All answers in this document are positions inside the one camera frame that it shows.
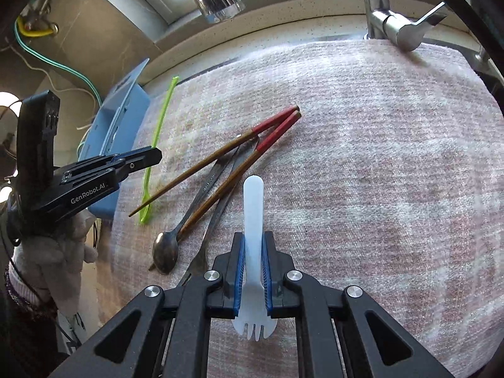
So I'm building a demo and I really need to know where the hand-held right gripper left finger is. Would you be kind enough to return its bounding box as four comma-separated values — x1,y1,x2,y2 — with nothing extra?
47,232,247,378

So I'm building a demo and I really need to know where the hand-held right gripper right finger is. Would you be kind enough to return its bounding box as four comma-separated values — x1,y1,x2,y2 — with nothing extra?
262,232,457,378

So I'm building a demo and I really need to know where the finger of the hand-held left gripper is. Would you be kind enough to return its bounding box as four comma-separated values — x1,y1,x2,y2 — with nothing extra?
64,149,163,186
54,146,159,176

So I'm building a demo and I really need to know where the blue plastic drain basket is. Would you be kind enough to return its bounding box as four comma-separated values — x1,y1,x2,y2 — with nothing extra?
77,58,151,218

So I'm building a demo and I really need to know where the green plastic pick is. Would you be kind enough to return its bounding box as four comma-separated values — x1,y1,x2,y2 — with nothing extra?
139,77,180,225

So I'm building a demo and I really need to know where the white plastic spork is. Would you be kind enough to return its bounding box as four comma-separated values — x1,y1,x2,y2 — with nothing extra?
232,175,278,341

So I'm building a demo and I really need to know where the person's left forearm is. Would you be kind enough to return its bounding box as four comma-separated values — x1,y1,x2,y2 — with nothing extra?
0,266,60,378

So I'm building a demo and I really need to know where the person's left hand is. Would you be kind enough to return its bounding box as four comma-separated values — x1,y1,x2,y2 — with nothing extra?
11,209,99,316

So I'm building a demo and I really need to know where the metal fork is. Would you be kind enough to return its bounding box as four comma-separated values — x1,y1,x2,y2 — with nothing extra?
177,138,261,289

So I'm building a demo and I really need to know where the metal spoon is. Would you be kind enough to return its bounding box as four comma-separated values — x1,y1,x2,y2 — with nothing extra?
152,136,261,275

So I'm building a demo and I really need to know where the red tipped wooden chopstick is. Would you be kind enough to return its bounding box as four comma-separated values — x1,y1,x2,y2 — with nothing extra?
148,111,302,272
129,105,300,217

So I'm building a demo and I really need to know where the pink checkered towel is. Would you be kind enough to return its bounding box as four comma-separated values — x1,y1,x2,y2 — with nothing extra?
96,39,504,378

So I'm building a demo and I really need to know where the chrome soap dispenser pump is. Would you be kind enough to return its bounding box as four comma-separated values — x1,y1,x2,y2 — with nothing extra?
470,45,494,72

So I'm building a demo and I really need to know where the green hose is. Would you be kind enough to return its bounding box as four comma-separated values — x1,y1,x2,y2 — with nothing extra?
14,15,100,104

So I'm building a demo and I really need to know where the white cable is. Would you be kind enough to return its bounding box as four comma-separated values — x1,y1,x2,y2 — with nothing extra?
0,43,96,131

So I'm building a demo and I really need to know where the yellow hose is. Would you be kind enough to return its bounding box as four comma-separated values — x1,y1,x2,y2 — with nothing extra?
17,15,56,39

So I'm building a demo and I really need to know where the chrome faucet with spray hose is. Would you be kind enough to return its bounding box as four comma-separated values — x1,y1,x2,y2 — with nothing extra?
191,0,448,53

